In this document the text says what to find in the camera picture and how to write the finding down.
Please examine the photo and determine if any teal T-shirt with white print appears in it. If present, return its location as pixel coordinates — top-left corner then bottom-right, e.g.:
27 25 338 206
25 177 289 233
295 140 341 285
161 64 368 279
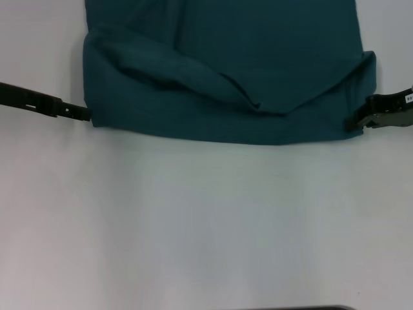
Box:
82 0 378 146

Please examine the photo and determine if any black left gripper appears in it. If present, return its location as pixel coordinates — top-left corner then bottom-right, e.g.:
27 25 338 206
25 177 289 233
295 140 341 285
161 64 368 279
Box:
0 81 92 123

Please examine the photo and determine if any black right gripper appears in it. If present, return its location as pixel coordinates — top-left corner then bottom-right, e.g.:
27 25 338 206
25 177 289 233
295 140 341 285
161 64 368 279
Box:
343 85 413 132

